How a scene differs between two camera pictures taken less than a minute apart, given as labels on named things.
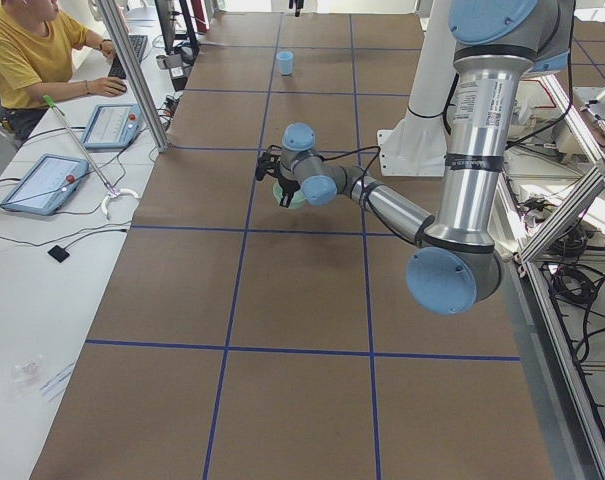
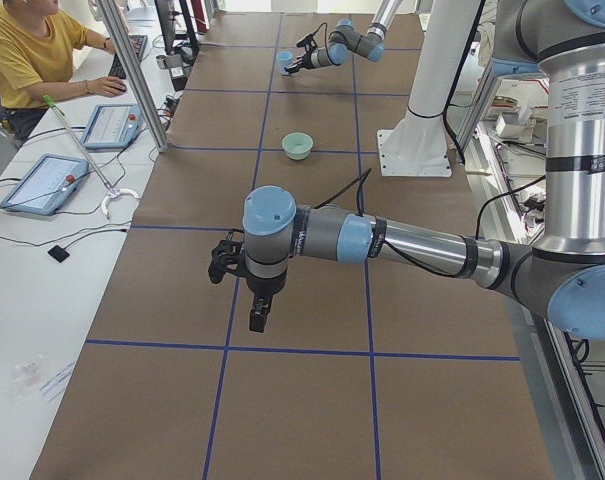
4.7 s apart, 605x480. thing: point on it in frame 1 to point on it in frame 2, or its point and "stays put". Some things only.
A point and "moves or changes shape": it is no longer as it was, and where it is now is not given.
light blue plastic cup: (285, 62) stays put
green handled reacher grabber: (112, 192) stays put
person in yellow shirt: (26, 56) stays put
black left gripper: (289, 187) to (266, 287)
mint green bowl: (297, 200) moves or changes shape
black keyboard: (138, 43) stays put
